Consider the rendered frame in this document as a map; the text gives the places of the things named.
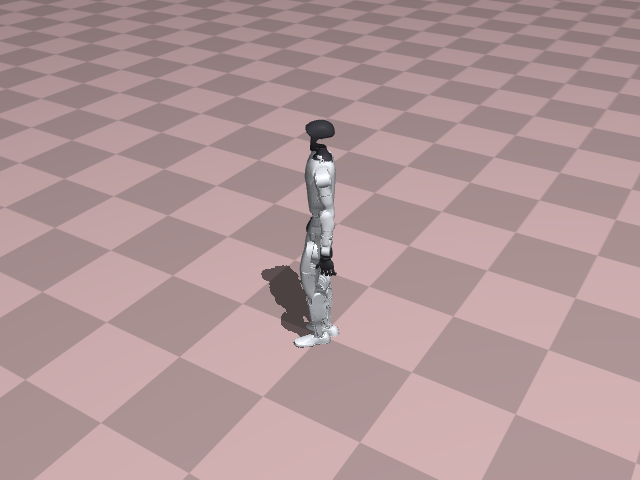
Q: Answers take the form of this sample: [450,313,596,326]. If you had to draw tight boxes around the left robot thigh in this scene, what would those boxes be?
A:
[300,235,327,301]

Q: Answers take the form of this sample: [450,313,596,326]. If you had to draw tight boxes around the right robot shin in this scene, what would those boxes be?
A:
[323,277,333,329]

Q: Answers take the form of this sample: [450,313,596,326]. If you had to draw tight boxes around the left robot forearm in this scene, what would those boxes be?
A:
[320,212,335,256]

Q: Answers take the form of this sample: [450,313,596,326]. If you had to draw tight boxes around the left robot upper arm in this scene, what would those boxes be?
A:
[314,167,335,221]

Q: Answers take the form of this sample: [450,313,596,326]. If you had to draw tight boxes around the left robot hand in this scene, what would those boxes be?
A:
[315,247,337,276]

